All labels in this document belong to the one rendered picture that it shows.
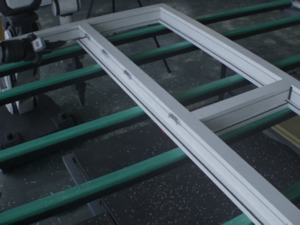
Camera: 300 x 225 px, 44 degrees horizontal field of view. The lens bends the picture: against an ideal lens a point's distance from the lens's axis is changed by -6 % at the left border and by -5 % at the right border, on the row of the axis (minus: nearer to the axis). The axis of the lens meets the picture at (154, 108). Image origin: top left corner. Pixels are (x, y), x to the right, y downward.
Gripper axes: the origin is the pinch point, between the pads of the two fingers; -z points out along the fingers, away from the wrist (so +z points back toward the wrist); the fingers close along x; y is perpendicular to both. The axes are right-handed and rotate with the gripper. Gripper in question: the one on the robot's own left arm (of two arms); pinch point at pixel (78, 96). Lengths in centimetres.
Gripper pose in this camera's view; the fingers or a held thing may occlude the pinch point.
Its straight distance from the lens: 204.0
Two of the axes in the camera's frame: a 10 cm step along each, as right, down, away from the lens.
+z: -0.8, -8.9, -4.4
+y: 8.9, -2.6, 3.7
